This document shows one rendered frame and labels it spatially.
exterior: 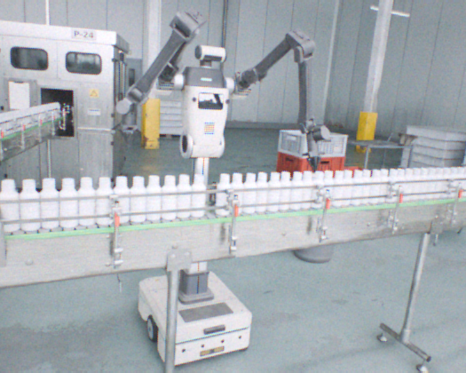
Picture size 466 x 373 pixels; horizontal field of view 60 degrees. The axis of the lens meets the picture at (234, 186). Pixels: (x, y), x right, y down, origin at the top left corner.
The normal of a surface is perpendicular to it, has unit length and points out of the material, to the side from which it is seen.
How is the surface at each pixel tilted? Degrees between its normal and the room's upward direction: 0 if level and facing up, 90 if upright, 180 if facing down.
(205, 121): 90
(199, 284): 90
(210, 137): 90
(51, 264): 90
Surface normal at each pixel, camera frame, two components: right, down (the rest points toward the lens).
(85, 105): 0.15, 0.25
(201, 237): 0.45, 0.25
